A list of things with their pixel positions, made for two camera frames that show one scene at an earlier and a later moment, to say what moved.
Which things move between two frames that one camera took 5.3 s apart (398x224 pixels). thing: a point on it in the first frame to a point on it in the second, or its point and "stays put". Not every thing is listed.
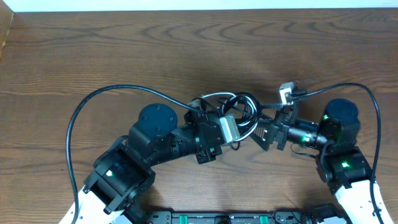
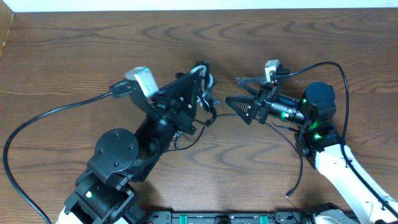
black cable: x=246 y=109 to x=286 y=134
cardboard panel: x=6 y=18 stays put
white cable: x=233 y=101 to x=204 y=73
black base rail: x=240 y=217 stays put
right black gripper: x=280 y=124 to x=262 y=104
